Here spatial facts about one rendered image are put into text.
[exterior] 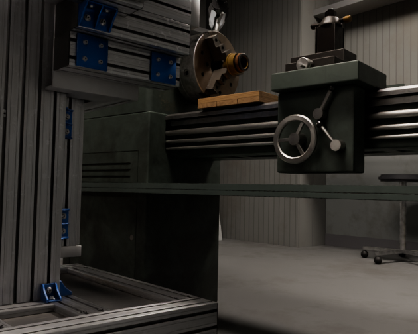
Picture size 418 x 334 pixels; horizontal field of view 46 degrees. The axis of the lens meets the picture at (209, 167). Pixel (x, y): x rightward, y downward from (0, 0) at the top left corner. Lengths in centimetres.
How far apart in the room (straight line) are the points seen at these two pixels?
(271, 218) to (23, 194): 394
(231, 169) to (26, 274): 431
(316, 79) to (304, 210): 350
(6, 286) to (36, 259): 10
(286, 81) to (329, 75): 15
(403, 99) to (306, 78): 29
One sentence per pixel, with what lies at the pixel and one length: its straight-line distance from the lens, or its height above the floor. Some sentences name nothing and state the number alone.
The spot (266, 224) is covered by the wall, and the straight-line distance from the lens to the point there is 517.
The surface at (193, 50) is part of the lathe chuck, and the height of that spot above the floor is 112.
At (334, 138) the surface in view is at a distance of 154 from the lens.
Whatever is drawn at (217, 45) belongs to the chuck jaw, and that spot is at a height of 116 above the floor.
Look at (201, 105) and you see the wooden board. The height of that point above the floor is 88.
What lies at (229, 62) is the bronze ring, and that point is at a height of 108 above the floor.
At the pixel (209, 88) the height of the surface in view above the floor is 97.
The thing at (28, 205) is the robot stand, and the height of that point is 48.
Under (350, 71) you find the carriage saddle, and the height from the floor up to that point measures 89.
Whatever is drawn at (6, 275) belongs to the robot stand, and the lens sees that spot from 141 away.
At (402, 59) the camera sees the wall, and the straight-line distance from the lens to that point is 501.
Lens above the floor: 54
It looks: 3 degrees up
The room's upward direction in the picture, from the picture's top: 1 degrees clockwise
